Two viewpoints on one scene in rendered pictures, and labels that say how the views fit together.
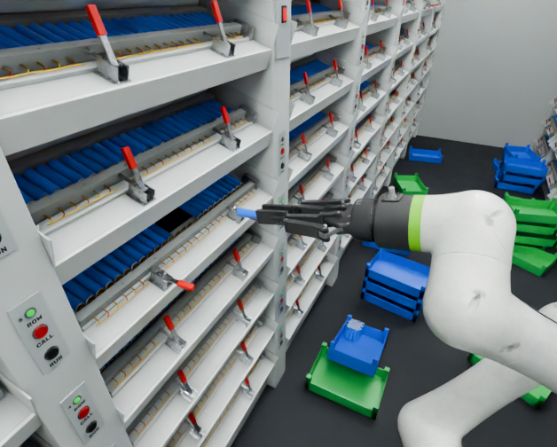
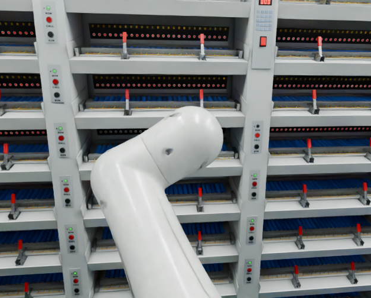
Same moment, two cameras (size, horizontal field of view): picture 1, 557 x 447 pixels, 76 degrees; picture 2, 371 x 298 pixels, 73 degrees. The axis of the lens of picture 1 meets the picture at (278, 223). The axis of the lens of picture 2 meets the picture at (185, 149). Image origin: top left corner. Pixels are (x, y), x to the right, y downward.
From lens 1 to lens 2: 0.72 m
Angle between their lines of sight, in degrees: 57
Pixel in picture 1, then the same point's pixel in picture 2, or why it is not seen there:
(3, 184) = (66, 79)
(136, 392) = (99, 213)
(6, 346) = (50, 135)
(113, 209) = (113, 113)
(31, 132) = (82, 67)
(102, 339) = (88, 167)
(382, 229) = not seen: hidden behind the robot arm
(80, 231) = (94, 113)
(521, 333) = (109, 194)
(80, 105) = (101, 62)
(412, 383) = not seen: outside the picture
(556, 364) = (126, 256)
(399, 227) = not seen: hidden behind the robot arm
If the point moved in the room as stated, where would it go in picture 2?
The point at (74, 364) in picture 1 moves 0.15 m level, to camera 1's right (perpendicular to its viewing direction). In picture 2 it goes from (69, 163) to (77, 174)
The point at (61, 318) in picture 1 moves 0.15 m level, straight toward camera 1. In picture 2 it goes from (70, 139) to (33, 148)
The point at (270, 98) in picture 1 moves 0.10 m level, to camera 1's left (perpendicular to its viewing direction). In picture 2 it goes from (246, 94) to (227, 94)
